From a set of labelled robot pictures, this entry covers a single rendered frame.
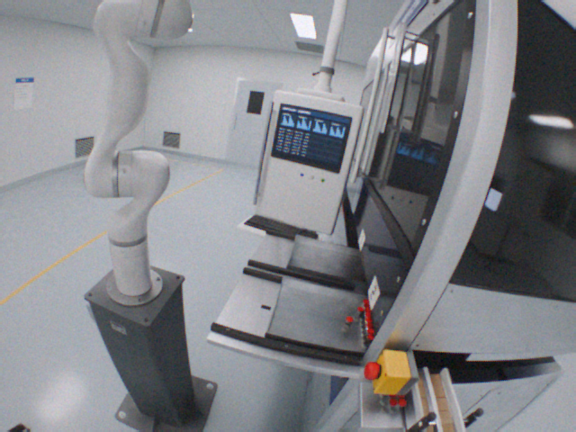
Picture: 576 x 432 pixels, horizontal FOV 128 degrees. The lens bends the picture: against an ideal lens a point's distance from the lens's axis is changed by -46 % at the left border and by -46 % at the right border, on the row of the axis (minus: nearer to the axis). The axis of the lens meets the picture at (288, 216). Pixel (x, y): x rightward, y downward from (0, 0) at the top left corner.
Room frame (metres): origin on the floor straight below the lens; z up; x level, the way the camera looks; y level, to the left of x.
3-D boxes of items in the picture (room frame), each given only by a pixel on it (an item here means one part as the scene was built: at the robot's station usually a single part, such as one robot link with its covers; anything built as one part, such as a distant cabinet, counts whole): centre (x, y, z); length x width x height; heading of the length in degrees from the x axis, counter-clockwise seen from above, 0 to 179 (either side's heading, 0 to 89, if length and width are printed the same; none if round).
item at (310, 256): (0.90, -0.21, 0.90); 0.34 x 0.26 x 0.04; 85
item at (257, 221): (1.29, 0.02, 0.82); 0.40 x 0.14 x 0.02; 77
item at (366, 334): (0.55, -0.29, 0.91); 0.18 x 0.02 x 0.05; 175
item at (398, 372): (0.30, -0.28, 0.99); 0.08 x 0.07 x 0.07; 85
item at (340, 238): (1.41, -0.35, 0.73); 1.98 x 0.01 x 0.25; 175
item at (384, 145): (1.08, -0.33, 1.50); 0.47 x 0.01 x 0.59; 175
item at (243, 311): (0.74, -0.13, 0.87); 0.70 x 0.48 x 0.02; 175
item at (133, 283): (0.53, 0.43, 0.95); 0.19 x 0.19 x 0.18
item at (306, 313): (0.56, -0.18, 0.90); 0.34 x 0.26 x 0.04; 85
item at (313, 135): (1.48, -0.05, 1.19); 0.50 x 0.19 x 0.78; 77
